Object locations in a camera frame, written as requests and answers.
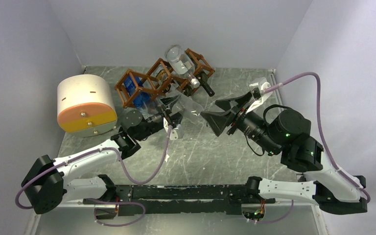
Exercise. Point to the clear round bottle red label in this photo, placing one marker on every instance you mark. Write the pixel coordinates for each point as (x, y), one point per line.
(182, 64)

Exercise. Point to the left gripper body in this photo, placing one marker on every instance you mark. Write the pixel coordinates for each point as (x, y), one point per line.
(166, 112)

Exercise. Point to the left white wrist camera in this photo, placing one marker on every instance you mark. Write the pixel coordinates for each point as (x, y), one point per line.
(176, 132)

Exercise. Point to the blue square bottle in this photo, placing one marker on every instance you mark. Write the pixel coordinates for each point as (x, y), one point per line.
(141, 101)

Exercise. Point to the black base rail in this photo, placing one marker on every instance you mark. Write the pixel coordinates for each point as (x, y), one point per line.
(128, 200)

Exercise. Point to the cream orange cylindrical box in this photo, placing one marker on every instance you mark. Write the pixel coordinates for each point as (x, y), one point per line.
(85, 106)

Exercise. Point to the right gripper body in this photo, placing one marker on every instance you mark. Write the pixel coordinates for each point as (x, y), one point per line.
(245, 112)

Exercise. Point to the dark wine bottle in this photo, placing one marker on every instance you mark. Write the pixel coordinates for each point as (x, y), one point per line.
(203, 79)

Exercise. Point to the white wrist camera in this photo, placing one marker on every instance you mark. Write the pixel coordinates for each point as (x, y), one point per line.
(257, 88)
(176, 132)

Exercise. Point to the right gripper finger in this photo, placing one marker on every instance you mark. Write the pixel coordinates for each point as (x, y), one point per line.
(229, 103)
(218, 121)

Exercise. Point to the clear glass bottle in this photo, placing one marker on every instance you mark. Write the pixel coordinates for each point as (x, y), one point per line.
(184, 104)

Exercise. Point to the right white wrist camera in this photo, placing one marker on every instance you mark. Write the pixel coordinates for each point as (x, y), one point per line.
(257, 88)

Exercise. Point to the brown wooden wine rack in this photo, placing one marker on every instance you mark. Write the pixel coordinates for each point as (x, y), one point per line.
(161, 78)

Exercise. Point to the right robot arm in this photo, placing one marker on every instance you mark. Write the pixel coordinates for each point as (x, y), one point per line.
(325, 185)

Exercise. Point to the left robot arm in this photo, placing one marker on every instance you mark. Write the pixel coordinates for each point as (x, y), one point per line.
(50, 182)

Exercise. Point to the green wine bottle tan label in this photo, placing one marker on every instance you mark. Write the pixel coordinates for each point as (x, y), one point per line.
(188, 90)

